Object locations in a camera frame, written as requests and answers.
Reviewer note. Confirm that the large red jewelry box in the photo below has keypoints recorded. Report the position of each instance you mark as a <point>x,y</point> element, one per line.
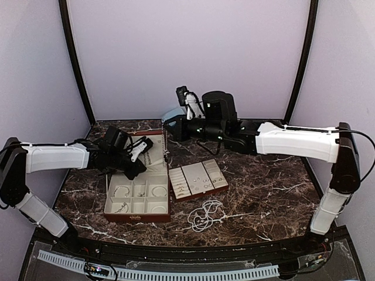
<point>132,200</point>

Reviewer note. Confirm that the light blue faceted cup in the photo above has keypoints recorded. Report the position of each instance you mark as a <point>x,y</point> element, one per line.
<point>172,113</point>

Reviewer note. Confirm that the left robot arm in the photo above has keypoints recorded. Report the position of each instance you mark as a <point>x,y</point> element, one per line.
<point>19,159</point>

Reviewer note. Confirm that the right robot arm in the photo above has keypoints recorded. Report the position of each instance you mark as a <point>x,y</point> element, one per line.
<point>335,145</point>

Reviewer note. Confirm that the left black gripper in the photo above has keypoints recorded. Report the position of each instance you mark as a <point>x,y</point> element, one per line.
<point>139,168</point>

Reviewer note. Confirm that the white bangle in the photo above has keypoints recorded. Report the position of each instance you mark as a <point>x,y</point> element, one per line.
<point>158,209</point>

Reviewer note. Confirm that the small red jewelry tray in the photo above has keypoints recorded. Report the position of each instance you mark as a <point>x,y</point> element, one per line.
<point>197,180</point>

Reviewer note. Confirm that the white cable duct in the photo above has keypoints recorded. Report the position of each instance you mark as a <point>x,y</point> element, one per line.
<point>156,271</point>

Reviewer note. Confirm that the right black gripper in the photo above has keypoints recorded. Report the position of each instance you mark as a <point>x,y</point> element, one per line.
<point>179,134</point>

